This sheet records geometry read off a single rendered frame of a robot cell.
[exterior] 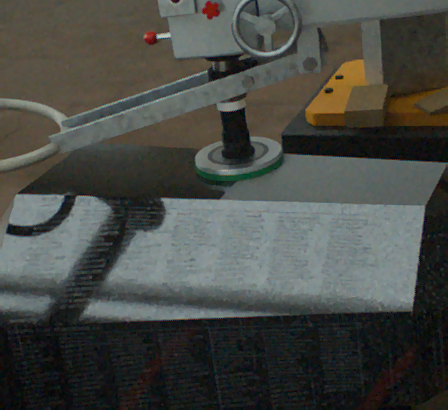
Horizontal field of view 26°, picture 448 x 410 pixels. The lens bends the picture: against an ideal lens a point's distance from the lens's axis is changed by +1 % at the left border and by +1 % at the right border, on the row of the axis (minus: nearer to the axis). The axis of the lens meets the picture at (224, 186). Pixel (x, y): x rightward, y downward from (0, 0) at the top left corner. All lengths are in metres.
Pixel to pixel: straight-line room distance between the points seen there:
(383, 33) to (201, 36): 0.76
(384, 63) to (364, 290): 0.94
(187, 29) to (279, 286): 0.60
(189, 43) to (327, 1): 0.31
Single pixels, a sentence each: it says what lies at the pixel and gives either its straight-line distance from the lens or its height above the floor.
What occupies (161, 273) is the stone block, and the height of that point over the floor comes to 0.70.
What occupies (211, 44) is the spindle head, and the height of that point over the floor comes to 1.16.
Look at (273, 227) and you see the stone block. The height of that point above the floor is 0.78.
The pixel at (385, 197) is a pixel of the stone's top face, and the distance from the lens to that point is 2.10.
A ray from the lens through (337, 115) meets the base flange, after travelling 2.74.
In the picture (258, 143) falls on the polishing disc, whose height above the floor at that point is 0.85.
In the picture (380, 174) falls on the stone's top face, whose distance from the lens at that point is 2.22.
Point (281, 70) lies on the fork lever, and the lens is 2.21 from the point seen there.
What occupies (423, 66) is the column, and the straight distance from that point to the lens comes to 2.83.
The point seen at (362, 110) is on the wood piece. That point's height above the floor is 0.83.
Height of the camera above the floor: 1.72
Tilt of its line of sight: 23 degrees down
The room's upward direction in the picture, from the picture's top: 8 degrees counter-clockwise
